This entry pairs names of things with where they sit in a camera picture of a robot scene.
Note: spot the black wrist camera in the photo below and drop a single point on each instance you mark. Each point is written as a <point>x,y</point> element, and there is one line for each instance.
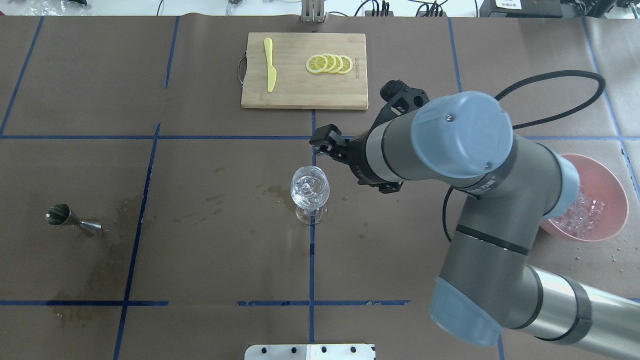
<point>400,99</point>

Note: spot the yellow plastic knife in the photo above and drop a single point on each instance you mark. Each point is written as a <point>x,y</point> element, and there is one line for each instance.
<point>268,46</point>

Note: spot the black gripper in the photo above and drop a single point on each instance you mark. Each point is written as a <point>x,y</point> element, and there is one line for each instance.
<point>357,155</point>

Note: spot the black box device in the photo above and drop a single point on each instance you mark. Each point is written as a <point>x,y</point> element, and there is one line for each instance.
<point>551,9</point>

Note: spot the pile of clear ice cubes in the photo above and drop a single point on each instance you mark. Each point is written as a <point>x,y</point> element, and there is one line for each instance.
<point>580,219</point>

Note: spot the clear wine glass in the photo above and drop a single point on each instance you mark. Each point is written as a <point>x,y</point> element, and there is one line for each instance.
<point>310,191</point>

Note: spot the lemon slice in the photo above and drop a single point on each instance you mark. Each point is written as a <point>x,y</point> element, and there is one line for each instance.
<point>329,62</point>
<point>317,64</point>
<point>346,65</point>
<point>338,63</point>

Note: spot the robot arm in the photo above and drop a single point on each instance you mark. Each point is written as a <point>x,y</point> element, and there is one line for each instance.
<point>486,285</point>

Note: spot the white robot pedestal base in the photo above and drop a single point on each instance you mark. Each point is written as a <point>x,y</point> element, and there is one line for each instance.
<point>331,351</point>

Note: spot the pink bowl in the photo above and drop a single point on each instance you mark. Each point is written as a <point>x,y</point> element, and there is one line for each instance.
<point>597,181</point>

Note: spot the steel double jigger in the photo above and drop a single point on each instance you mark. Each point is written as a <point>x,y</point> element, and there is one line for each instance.
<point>61,214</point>

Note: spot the bamboo cutting board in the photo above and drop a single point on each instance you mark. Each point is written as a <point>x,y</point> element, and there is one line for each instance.
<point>296,88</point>

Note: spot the aluminium frame profile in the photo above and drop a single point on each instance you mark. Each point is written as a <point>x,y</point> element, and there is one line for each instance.
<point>313,11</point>

